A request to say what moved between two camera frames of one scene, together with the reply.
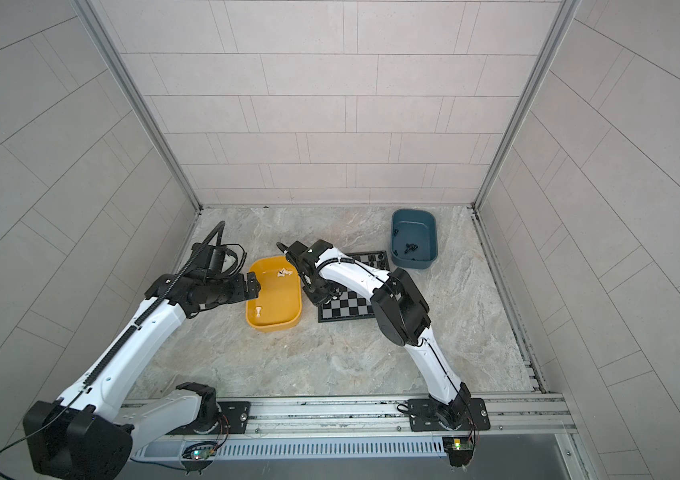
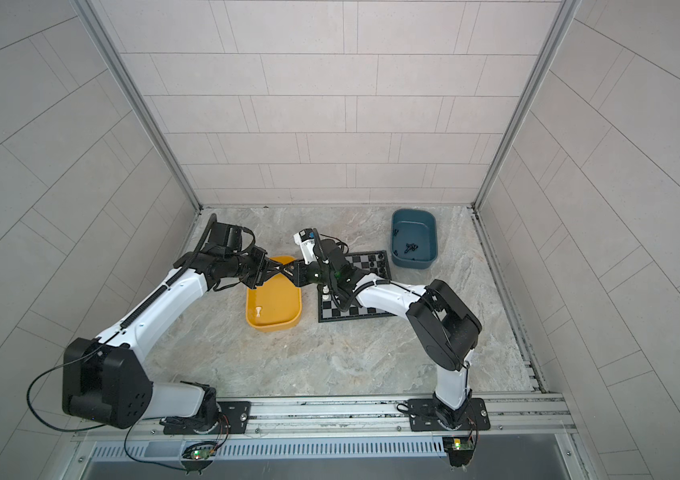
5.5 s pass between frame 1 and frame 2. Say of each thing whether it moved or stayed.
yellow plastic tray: stayed
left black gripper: moved
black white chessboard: stayed
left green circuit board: stayed
